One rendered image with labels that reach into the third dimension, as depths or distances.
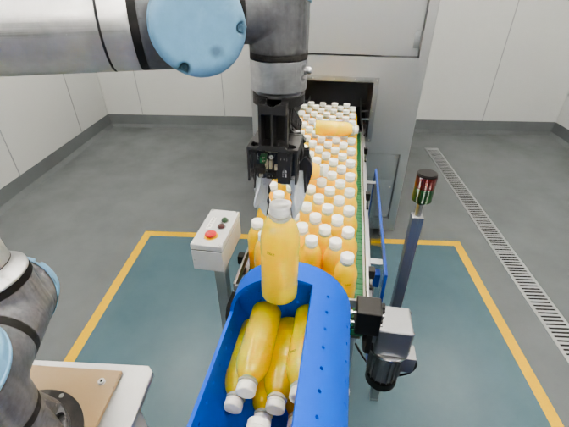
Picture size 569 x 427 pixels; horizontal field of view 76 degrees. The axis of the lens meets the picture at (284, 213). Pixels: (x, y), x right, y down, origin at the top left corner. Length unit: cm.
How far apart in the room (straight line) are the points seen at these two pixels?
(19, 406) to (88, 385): 17
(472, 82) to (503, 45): 49
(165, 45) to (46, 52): 9
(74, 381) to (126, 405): 11
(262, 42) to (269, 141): 12
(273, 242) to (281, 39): 32
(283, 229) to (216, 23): 39
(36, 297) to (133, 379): 23
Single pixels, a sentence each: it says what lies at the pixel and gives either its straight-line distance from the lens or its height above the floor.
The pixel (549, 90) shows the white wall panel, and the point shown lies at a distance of 587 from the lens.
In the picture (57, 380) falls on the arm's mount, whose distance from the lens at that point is 84.
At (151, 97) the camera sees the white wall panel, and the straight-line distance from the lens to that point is 544.
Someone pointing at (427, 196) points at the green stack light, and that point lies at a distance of 124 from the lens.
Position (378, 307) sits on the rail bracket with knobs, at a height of 100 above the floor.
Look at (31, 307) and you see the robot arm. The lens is 70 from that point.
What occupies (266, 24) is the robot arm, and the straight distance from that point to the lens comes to 47.
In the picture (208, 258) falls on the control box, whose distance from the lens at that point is 115.
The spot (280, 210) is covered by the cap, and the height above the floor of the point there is 145.
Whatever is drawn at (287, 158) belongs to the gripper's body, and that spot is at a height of 157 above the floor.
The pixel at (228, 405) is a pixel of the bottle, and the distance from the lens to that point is 83.
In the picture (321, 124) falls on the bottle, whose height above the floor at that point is 117.
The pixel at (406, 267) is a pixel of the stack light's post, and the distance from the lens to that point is 142.
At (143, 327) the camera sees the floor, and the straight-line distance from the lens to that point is 245.
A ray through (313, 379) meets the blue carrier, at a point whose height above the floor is 121.
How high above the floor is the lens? 178
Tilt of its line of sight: 33 degrees down
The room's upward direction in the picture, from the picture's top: straight up
